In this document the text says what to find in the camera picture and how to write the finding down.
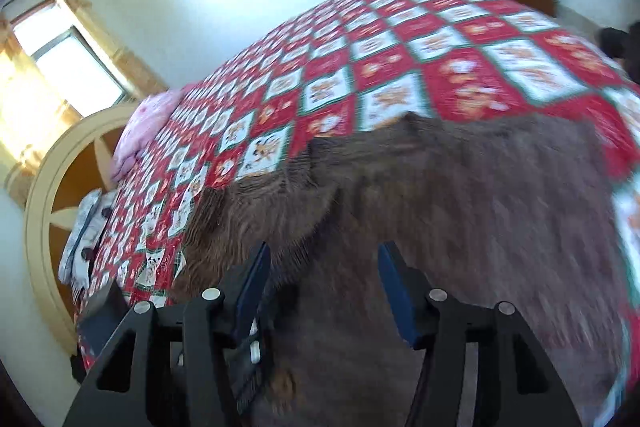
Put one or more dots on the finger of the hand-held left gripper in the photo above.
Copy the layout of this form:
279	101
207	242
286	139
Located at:
256	359

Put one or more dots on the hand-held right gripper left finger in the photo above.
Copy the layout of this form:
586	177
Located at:
252	279

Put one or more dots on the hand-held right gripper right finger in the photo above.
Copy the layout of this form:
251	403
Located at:
395	294

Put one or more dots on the brown knitted sweater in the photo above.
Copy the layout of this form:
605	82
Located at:
450	207

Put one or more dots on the grey white patterned cloth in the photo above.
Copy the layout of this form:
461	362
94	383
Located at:
82	237

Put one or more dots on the round wooden headboard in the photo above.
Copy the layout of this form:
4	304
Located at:
40	227

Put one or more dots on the pink pillow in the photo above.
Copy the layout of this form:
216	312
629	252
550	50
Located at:
145	127

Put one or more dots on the yellow curtain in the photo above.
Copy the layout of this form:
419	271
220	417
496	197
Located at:
110	42
30	117

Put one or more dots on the red checkered printed blanket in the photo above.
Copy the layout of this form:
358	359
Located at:
450	82

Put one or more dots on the window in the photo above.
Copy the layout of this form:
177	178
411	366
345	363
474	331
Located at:
75	67

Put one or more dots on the black bags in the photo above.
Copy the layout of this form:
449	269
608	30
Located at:
614	42

